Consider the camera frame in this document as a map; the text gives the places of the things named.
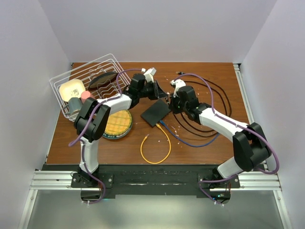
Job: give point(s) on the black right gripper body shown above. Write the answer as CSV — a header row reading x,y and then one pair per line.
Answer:
x,y
177,106

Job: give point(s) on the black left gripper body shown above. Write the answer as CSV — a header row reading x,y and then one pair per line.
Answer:
x,y
147,91

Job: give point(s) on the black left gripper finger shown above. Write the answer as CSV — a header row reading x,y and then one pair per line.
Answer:
x,y
160,93
155,90

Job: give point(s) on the black network switch box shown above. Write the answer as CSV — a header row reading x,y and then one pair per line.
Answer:
x,y
155,113

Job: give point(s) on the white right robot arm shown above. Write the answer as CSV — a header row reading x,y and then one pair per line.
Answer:
x,y
249,143

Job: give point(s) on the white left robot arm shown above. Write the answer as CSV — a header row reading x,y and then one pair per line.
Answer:
x,y
92,119

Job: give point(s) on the dark brown oval plate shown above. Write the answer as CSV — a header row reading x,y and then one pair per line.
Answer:
x,y
102,80

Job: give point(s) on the yellow green rimmed plate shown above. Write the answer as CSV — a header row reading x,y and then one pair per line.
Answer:
x,y
118,125

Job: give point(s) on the pink cup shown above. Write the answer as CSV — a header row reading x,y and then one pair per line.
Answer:
x,y
85,95

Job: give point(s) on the cream square bowl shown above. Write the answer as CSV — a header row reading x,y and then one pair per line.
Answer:
x,y
72,88

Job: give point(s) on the grey green mug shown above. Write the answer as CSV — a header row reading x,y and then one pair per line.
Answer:
x,y
74,106

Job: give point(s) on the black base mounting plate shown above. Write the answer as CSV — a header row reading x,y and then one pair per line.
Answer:
x,y
180,180

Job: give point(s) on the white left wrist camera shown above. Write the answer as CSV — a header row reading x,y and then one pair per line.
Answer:
x,y
149,75

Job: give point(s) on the white wire dish rack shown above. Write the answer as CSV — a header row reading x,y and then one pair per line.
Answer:
x,y
88,71

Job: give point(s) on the aluminium frame rail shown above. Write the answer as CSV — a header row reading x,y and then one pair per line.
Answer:
x,y
61,180

